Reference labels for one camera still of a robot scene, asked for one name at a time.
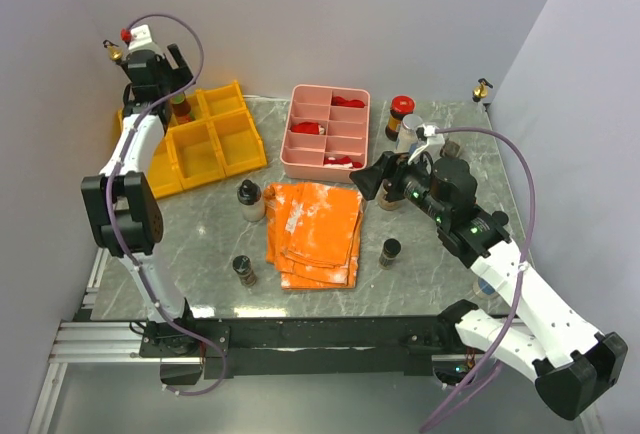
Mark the red lid sauce jar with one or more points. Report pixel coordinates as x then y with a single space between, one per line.
400 107

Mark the red sock compartment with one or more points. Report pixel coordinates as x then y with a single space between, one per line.
308 127
339 101

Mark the brown spice jar under gripper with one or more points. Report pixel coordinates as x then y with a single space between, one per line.
382 198

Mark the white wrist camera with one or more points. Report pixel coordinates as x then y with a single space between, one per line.
140 38
428 141

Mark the brass clamp left wall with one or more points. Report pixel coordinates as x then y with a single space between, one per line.
115 52

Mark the dark spice jar right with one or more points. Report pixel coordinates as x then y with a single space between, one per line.
391 248

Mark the dark brown jar back right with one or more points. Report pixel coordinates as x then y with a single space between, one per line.
450 149

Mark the aluminium frame rail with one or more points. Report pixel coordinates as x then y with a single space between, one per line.
83 341

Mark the dark spice shaker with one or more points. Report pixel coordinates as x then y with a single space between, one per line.
243 268

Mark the red white sock bottom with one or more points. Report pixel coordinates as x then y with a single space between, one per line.
342 162

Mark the yellow plastic bin organizer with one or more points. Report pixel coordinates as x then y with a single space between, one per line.
221 140

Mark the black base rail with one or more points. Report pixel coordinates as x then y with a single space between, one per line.
235 347

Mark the silver lid glass jar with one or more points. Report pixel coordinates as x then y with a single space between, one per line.
407 139

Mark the sauce bottle green label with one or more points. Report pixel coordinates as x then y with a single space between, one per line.
181 109

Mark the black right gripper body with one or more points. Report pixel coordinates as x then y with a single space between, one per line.
416 188

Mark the red sock middle compartment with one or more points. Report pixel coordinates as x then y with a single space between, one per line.
308 127

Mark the pink divided tray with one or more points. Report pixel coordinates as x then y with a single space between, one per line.
347 131

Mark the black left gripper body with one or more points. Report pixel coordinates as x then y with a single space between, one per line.
177 79

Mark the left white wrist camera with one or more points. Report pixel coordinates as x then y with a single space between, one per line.
140 38

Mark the brass clamp wall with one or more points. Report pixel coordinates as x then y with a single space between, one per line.
481 90
115 52

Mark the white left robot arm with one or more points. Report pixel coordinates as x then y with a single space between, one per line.
123 213

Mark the white bottle black cap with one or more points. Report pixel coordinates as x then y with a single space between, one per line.
251 201

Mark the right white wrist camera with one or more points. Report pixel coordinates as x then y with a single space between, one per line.
428 141

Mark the orange tie-dye cloth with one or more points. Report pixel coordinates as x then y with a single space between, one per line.
313 235

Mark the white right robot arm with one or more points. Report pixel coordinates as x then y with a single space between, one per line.
570 362

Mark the brass clamp right wall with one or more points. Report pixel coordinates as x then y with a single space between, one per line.
481 90

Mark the red sock top compartment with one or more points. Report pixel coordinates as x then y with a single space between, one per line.
339 101

